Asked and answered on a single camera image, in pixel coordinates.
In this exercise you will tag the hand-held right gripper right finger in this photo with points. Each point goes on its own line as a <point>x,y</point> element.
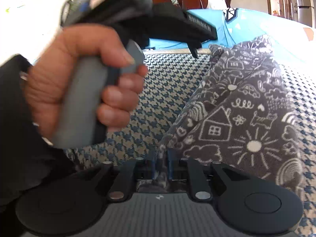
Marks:
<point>170,169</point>

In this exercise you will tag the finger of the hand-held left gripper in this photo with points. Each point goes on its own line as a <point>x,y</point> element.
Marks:
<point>193,50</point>

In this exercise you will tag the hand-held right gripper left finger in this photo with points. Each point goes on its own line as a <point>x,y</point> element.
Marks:
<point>153,169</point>

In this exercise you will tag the grey patterned fleece jacket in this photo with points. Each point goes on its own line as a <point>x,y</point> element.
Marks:
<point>234,116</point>

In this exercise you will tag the person's left forearm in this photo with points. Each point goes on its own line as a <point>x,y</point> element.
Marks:
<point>14,140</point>

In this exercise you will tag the person's left hand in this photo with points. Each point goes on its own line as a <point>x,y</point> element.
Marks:
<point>49,79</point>

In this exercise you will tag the houndstooth sofa seat cover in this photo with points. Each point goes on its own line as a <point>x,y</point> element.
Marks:
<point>167,84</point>

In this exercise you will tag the table with white tablecloth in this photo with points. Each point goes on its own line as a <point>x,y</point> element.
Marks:
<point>216,3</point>

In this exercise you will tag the dark wooden chair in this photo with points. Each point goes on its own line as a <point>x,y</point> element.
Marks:
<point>228,2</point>

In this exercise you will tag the blue printed cushion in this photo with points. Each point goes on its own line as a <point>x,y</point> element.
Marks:
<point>246,22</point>

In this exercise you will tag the silver refrigerator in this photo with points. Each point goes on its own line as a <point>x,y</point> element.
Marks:
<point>305,7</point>

